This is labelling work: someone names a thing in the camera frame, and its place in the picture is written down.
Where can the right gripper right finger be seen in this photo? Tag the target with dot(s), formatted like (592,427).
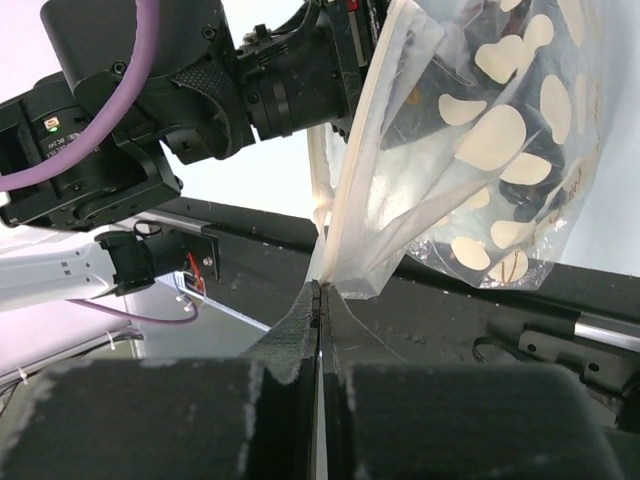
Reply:
(387,418)

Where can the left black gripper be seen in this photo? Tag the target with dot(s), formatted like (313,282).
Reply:
(310,70)

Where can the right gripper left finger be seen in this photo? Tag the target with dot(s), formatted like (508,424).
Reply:
(247,417)

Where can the polka dot zip bag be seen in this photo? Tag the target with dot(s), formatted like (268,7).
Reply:
(461,95)

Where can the dark fake grape bunch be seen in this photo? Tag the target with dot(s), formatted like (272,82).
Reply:
(526,199)

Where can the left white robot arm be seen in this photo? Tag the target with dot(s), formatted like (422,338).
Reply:
(88,146)

